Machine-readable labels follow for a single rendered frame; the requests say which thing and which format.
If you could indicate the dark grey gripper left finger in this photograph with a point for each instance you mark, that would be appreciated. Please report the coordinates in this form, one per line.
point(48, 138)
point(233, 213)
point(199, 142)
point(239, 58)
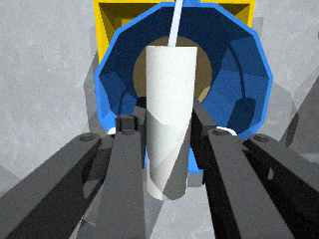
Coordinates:
point(50, 201)

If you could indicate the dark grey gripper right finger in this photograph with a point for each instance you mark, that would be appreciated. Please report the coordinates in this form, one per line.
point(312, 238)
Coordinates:
point(242, 203)

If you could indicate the yellow shallow tray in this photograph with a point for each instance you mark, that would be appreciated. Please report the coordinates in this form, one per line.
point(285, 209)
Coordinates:
point(111, 15)

